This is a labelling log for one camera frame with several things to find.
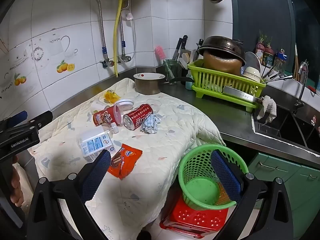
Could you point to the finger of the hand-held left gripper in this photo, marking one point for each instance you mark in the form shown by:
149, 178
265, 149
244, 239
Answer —
41, 120
17, 118

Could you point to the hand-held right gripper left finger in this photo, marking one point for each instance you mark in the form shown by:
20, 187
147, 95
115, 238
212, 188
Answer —
96, 177

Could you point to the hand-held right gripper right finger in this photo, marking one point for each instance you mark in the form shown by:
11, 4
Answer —
225, 175

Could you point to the green mesh basket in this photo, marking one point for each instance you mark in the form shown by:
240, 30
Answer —
197, 187

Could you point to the clear plastic bottle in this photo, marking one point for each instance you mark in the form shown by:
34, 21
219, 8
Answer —
95, 142

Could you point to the orange snack wrapper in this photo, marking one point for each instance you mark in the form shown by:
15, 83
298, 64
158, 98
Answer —
127, 160

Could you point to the crushed red can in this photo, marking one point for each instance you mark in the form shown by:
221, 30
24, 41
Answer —
105, 117

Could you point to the red soda can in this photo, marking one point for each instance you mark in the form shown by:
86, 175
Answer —
137, 118

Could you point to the blue-white paper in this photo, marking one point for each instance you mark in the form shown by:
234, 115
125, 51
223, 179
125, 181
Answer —
150, 123

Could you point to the person's left hand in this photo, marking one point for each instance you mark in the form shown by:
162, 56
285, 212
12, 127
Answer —
17, 182

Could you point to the red plastic stool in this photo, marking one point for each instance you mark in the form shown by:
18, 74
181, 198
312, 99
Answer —
195, 220

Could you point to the green cabinet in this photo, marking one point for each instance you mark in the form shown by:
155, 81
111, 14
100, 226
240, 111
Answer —
282, 177

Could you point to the white quilted blanket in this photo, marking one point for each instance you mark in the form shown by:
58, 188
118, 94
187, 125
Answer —
155, 150

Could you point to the yellow crumpled wrapper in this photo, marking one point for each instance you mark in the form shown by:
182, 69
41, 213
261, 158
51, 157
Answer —
111, 96

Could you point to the steel sink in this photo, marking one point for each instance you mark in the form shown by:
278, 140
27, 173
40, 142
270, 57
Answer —
282, 127

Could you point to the person's black shoe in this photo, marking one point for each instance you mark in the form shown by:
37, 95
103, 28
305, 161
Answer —
145, 235

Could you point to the white round plastic lid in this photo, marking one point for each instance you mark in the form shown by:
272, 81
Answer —
125, 103

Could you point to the white dish rag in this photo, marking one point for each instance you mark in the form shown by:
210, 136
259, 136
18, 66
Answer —
268, 107

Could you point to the steel cleaver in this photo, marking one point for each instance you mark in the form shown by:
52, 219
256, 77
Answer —
237, 93

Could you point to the green plastic dish rack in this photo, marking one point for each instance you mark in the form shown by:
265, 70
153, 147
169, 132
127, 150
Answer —
212, 80

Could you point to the teal cup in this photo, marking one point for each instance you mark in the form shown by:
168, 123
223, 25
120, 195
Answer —
189, 84

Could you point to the white bowl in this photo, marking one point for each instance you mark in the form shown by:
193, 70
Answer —
251, 74

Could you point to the metal cutlery bunch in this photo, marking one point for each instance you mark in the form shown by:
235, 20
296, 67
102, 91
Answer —
273, 76

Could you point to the brown cooking pot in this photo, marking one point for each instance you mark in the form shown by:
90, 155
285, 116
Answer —
220, 63

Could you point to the green glass jar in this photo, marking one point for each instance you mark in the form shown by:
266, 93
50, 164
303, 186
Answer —
175, 68

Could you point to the chrome faucet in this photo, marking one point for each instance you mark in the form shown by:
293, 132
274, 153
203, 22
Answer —
302, 85

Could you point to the grey plate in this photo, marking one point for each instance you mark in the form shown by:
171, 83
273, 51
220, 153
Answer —
251, 58

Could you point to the white spatula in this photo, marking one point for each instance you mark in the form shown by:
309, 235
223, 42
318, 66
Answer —
184, 58

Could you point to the red capped jar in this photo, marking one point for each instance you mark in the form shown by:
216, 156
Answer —
268, 57

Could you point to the blue labelled bottle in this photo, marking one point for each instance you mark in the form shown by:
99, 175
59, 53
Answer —
280, 61

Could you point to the dark metal wok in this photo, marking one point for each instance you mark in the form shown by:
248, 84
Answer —
220, 45

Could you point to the pink bottle brush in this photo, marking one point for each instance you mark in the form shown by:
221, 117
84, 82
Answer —
160, 52

